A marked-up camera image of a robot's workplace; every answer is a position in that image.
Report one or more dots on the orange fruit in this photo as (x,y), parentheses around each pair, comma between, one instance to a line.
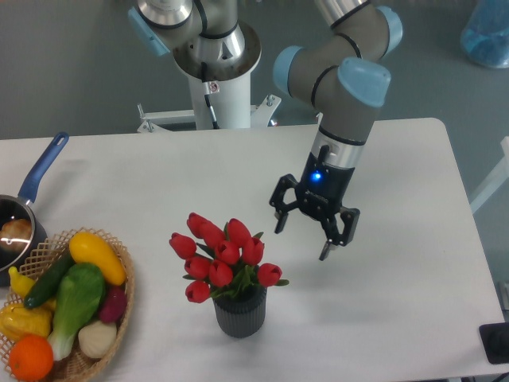
(31,359)

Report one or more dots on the white metal frame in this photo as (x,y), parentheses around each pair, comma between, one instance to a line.
(492,182)

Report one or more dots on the green cucumber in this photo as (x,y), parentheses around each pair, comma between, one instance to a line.
(47,284)

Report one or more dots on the brown bread roll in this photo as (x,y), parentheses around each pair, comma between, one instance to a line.
(16,235)

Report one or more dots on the woven wicker basket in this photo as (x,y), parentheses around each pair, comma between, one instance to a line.
(77,366)

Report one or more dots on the red tulip bouquet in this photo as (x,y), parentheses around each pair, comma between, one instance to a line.
(223,262)

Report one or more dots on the blue handled saucepan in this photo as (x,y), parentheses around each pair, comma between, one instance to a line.
(20,207)

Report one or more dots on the yellow banana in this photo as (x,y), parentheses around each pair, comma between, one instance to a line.
(22,285)

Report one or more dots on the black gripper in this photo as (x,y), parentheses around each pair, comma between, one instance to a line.
(319,195)

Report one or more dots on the blue translucent bottle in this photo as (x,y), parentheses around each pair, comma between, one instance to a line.
(484,39)

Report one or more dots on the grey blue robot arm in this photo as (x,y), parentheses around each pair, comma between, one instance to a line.
(342,80)

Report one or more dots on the dark grey ribbed vase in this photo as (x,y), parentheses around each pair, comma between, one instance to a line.
(240,319)

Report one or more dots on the yellow bell pepper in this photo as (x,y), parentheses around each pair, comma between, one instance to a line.
(18,321)

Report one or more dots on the white garlic bulb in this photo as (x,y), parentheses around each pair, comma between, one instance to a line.
(96,338)

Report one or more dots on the yellow squash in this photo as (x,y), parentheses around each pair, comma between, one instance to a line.
(86,247)

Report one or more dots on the green bok choy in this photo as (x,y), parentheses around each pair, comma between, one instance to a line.
(77,299)

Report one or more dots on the black device at edge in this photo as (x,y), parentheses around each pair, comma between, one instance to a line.
(494,338)

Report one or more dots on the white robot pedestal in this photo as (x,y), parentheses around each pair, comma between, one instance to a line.
(219,80)

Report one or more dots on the purple red onion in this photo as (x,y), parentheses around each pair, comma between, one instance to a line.
(114,305)

